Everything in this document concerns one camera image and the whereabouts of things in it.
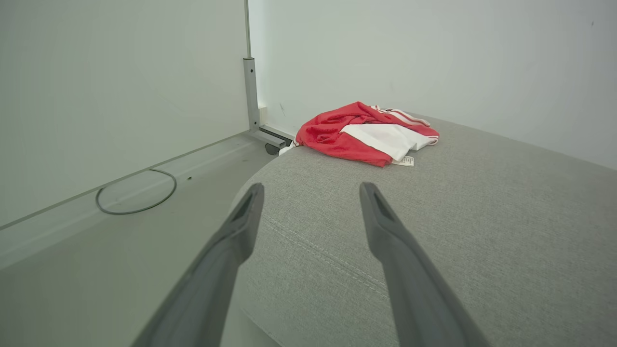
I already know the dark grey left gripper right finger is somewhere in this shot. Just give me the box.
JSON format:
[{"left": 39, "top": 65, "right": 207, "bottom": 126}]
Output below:
[{"left": 360, "top": 182, "right": 490, "bottom": 347}]

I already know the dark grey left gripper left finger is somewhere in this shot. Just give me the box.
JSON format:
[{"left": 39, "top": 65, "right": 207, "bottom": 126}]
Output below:
[{"left": 133, "top": 183, "right": 265, "bottom": 347}]

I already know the red Bulls 23 jersey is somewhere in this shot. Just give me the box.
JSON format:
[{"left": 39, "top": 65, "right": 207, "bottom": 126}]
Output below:
[{"left": 294, "top": 101, "right": 440, "bottom": 168}]

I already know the grey fabric sofa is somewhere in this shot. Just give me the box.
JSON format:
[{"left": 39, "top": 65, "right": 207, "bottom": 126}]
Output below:
[{"left": 230, "top": 113, "right": 617, "bottom": 347}]

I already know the thin grey looped floor cable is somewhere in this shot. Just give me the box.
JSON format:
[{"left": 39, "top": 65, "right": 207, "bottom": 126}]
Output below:
[{"left": 95, "top": 169, "right": 177, "bottom": 215}]

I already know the grey metal partition post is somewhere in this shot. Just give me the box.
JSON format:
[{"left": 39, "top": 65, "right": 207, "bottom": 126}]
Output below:
[{"left": 243, "top": 58, "right": 293, "bottom": 156}]

